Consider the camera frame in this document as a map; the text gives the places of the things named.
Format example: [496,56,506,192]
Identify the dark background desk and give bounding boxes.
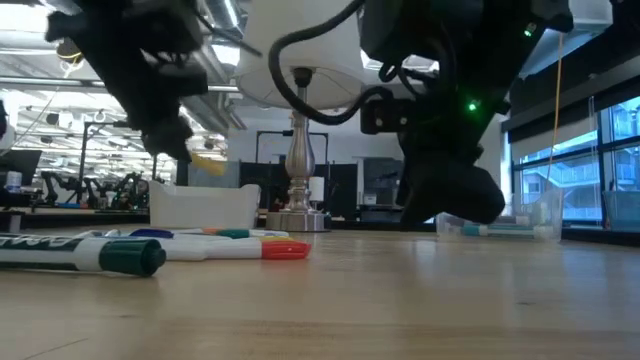
[0,205,151,231]

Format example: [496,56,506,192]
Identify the black ceiling-mounted device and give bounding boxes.
[55,37,85,65]

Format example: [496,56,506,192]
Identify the white plastic bin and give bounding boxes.
[148,179,263,230]

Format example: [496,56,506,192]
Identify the white blue container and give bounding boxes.
[4,170,24,194]

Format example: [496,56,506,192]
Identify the white cup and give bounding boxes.
[307,175,327,204]

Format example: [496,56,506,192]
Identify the yellow hanging cable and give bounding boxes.
[543,32,565,201]

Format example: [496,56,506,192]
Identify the table lamp white shade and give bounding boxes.
[233,0,401,234]

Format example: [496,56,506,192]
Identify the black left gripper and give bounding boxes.
[93,46,210,163]

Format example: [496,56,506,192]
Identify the small marker orange cap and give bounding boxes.
[174,227,221,238]

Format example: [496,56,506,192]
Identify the black right camera cable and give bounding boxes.
[267,0,396,127]

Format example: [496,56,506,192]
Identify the small marker green cap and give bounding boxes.
[0,233,168,279]
[217,228,291,239]

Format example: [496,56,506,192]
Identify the black metal stand frame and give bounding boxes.
[79,121,162,209]

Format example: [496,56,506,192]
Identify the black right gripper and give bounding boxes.
[398,78,512,226]

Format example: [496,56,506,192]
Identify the black monitor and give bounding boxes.
[0,148,44,209]

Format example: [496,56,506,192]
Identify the yellow highlighter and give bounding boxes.
[191,152,227,177]

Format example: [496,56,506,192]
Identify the small marker navy cap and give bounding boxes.
[99,227,176,240]

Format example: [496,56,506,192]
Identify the clear plastic bin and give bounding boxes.
[433,188,565,245]

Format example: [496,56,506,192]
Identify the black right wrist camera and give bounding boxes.
[359,97,417,136]

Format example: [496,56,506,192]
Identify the teal Expo dry-erase marker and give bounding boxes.
[459,223,539,238]

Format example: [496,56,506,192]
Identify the black cabinet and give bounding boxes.
[362,157,405,224]

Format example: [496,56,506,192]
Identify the small marker red cap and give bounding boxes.
[159,236,313,263]

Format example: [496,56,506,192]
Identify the grey partition panel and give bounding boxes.
[187,159,227,189]

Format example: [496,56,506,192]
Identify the background robot arms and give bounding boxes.
[39,169,151,211]

